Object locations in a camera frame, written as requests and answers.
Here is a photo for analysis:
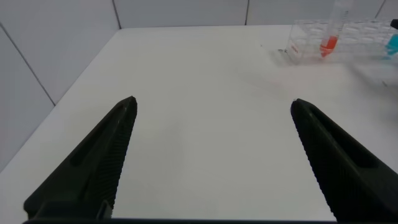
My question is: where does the clear plastic test tube rack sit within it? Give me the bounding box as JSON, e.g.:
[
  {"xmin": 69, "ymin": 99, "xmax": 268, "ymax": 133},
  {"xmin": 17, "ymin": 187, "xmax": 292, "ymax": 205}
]
[{"xmin": 285, "ymin": 18, "xmax": 398, "ymax": 65}]

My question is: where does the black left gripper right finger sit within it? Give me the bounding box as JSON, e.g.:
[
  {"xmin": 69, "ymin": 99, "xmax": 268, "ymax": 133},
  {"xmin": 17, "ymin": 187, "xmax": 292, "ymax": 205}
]
[{"xmin": 290, "ymin": 98, "xmax": 398, "ymax": 223}]

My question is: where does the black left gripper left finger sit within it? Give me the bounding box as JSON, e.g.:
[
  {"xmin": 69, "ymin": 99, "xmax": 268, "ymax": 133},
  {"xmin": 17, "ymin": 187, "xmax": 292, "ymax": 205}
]
[{"xmin": 23, "ymin": 95, "xmax": 138, "ymax": 220}]

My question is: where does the test tube with red pigment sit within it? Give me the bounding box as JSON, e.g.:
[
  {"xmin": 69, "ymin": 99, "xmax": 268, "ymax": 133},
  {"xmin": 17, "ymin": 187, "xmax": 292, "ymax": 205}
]
[{"xmin": 319, "ymin": 0, "xmax": 354, "ymax": 58}]

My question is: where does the test tube with blue pigment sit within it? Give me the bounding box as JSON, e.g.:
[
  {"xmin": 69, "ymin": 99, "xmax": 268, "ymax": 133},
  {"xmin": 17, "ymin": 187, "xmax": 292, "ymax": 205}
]
[{"xmin": 382, "ymin": 29, "xmax": 398, "ymax": 60}]

